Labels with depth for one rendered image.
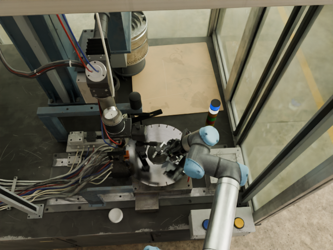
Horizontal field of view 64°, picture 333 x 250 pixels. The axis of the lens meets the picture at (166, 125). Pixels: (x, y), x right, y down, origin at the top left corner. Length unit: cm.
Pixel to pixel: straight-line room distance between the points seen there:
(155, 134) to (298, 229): 146
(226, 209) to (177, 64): 124
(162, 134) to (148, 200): 34
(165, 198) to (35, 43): 99
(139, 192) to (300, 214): 146
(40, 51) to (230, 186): 108
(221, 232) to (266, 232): 148
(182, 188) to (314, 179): 68
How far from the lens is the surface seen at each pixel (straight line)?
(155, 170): 128
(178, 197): 145
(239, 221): 131
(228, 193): 90
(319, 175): 86
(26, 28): 139
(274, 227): 233
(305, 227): 243
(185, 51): 199
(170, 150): 115
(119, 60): 123
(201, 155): 96
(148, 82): 180
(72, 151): 156
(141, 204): 138
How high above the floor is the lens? 216
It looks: 60 degrees down
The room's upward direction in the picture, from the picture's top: straight up
